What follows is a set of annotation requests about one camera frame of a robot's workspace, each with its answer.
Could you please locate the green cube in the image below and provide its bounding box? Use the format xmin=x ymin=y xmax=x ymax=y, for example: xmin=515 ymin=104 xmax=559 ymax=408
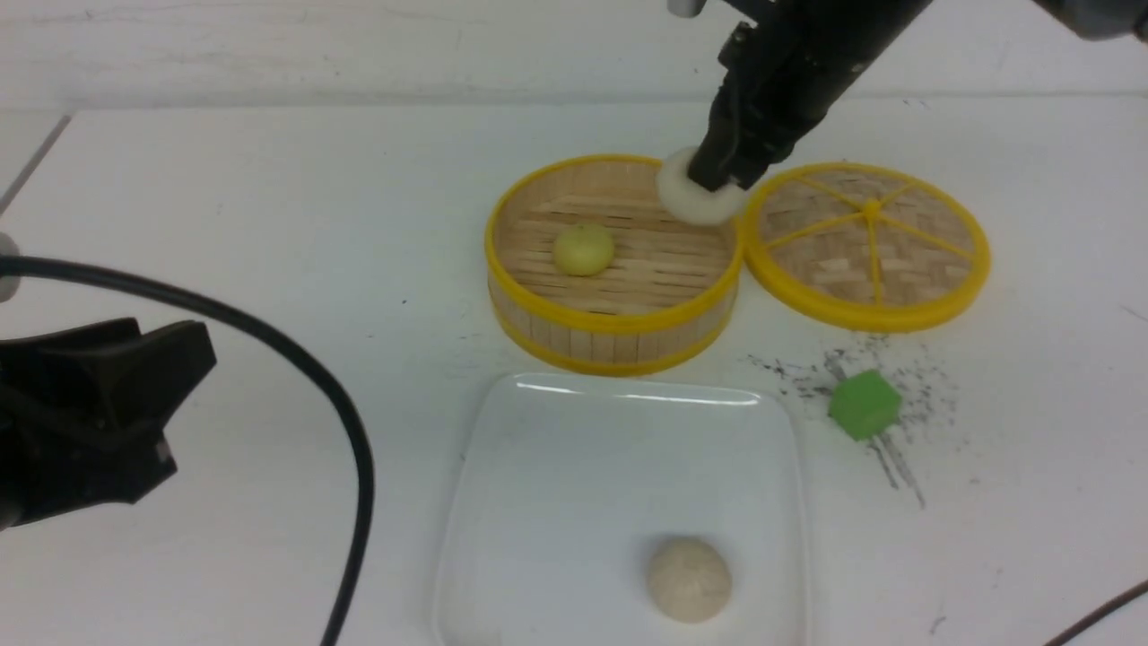
xmin=828 ymin=371 xmax=903 ymax=442

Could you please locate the yellow rimmed woven steamer lid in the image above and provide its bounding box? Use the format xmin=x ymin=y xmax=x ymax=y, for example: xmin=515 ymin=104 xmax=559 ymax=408
xmin=737 ymin=162 xmax=992 ymax=334

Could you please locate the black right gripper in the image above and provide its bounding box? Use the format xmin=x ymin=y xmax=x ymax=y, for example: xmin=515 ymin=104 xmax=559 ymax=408
xmin=687 ymin=1 xmax=930 ymax=193

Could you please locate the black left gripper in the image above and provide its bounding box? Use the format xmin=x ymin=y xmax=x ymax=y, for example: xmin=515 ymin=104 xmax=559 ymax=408
xmin=1 ymin=318 xmax=216 ymax=530

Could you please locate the black left camera cable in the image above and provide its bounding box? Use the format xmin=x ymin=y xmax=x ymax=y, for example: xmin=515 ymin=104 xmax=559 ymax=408
xmin=0 ymin=255 xmax=377 ymax=646

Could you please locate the black right camera cable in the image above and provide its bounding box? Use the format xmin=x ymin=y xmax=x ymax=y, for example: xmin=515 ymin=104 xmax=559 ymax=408
xmin=1040 ymin=579 xmax=1148 ymax=646

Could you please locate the yellow rimmed bamboo steamer basket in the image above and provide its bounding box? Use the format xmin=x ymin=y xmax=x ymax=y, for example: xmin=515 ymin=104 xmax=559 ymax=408
xmin=484 ymin=154 xmax=744 ymax=378

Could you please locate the yellow steamed bun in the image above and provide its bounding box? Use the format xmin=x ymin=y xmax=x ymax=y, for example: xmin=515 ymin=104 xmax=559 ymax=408
xmin=551 ymin=223 xmax=615 ymax=277

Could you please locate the black camera cable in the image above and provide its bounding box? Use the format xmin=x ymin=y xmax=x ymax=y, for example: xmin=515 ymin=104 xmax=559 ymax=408
xmin=1040 ymin=579 xmax=1148 ymax=646
xmin=0 ymin=255 xmax=377 ymax=646

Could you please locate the beige steamed bun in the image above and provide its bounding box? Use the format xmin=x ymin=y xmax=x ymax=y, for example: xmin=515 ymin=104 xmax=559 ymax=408
xmin=645 ymin=537 xmax=734 ymax=624

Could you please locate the white steamed bun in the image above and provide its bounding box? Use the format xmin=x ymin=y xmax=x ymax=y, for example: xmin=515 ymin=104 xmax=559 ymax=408
xmin=656 ymin=146 xmax=748 ymax=226

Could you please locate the white square plate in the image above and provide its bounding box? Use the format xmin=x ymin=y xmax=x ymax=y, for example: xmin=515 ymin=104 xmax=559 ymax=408
xmin=431 ymin=372 xmax=814 ymax=645

